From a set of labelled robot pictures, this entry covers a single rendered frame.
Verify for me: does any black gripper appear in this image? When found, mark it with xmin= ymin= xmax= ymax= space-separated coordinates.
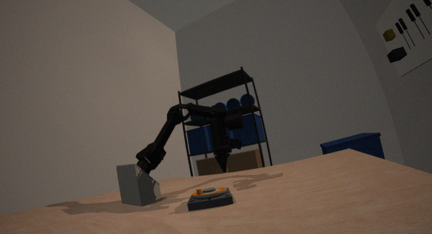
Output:
xmin=211 ymin=132 xmax=232 ymax=172

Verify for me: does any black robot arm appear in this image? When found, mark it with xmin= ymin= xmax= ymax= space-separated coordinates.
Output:
xmin=136 ymin=103 xmax=244 ymax=174

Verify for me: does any orange round plate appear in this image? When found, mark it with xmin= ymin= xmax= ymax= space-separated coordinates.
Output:
xmin=192 ymin=188 xmax=227 ymax=198

